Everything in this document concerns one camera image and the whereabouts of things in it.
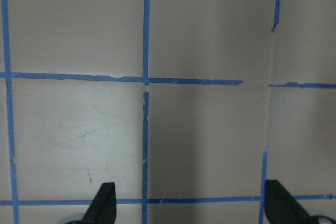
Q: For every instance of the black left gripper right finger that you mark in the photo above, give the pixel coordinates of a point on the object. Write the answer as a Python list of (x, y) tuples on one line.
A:
[(280, 206)]

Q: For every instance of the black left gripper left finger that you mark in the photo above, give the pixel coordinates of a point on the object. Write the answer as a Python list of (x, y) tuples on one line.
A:
[(103, 209)]

